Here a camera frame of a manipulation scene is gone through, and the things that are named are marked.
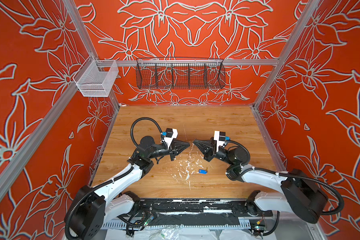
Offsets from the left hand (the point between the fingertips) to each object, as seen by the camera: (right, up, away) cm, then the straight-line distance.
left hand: (188, 144), depth 67 cm
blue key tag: (+10, -19, +19) cm, 29 cm away
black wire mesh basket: (-4, +42, +30) cm, 52 cm away
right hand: (+2, +1, -2) cm, 3 cm away
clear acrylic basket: (-58, +38, +27) cm, 74 cm away
